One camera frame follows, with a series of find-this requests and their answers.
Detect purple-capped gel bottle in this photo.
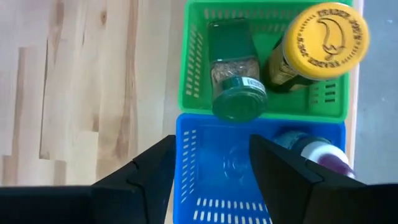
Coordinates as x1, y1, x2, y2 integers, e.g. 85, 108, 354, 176
273, 129, 356, 180

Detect blue plastic basket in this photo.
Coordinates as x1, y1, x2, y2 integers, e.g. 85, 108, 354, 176
172, 112, 348, 224

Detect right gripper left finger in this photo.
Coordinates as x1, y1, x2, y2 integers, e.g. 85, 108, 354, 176
0, 134, 177, 224

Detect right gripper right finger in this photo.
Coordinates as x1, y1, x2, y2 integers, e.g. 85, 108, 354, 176
249, 134, 398, 224

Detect green-lidded spice jar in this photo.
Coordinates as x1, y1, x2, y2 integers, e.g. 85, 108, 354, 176
206, 17, 269, 123

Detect green plastic basket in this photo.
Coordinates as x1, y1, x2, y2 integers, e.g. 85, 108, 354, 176
177, 0, 354, 124

